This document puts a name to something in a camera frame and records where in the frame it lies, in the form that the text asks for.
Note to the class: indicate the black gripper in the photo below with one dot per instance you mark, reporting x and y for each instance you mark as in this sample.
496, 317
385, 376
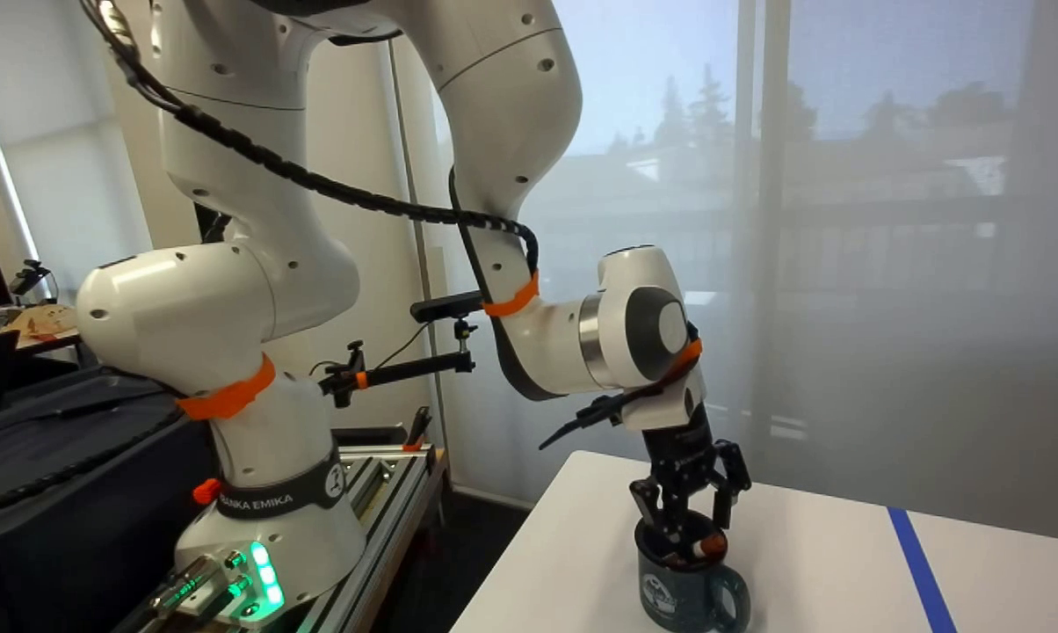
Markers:
681, 460

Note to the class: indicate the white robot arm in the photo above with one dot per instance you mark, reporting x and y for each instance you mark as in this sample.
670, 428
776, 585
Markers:
229, 81

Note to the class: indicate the blue tape line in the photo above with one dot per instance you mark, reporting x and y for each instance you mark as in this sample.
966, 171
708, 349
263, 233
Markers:
923, 575

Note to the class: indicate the black cloth covered table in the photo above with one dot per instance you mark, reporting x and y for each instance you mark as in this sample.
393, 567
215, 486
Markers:
97, 477

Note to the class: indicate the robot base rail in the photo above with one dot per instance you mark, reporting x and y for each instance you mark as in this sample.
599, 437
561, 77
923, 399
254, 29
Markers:
312, 569

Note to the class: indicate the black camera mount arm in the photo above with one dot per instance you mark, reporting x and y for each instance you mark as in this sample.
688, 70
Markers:
353, 374

